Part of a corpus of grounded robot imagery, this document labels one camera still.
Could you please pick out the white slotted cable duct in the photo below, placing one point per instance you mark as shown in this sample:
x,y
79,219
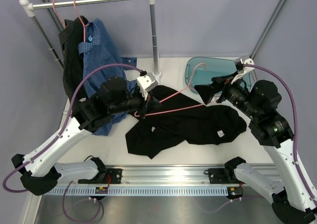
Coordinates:
x,y
76,190

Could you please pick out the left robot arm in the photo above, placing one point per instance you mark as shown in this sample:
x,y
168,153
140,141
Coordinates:
x,y
40,169

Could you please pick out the silver clothes rack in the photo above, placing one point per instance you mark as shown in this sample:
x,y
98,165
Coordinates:
x,y
30,8

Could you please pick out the aluminium mounting rail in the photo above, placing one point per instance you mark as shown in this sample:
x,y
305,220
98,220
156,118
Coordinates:
x,y
173,175

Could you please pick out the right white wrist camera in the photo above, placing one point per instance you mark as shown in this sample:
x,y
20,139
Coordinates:
x,y
243,66

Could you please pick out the blue checked shirt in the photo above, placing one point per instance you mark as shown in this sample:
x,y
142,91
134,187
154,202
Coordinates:
x,y
98,50

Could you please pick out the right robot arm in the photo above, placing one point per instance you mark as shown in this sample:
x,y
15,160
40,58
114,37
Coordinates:
x,y
289,198

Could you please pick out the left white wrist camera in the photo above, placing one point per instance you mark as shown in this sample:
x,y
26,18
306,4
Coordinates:
x,y
146,83

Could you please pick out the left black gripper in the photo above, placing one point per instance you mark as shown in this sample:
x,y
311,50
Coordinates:
x,y
150,105

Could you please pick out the pink hanger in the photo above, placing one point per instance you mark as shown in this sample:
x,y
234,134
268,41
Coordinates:
x,y
57,15
81,20
176,101

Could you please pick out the plain black shirt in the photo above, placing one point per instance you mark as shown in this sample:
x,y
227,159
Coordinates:
x,y
199,126

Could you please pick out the black pinstriped shirt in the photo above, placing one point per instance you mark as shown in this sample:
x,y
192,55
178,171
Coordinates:
x,y
69,39

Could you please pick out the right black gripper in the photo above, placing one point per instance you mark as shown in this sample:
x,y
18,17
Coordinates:
x,y
208,92

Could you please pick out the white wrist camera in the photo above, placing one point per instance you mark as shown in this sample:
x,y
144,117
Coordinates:
x,y
243,66
146,83

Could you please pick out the teal plastic tub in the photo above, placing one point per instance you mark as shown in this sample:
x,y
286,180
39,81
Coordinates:
x,y
216,67

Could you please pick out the aluminium frame post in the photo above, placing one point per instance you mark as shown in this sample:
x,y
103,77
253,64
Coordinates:
x,y
269,25

